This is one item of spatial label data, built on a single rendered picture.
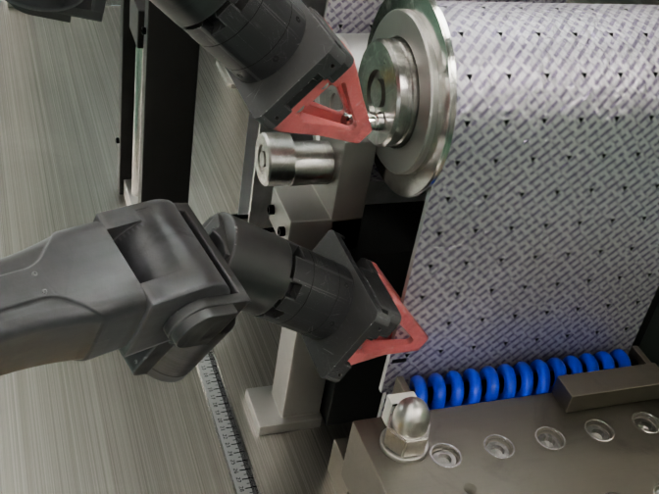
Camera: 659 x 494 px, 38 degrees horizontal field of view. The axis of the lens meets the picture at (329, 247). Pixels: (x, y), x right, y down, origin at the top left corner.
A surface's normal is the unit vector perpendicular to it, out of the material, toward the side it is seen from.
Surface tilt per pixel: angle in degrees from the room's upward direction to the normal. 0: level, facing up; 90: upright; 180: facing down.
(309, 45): 48
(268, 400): 0
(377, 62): 90
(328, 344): 60
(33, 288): 21
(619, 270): 90
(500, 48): 37
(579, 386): 0
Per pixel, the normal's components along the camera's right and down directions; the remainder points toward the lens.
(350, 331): -0.74, -0.34
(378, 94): -0.94, 0.07
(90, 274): 0.43, -0.59
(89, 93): 0.15, -0.80
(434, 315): 0.31, 0.59
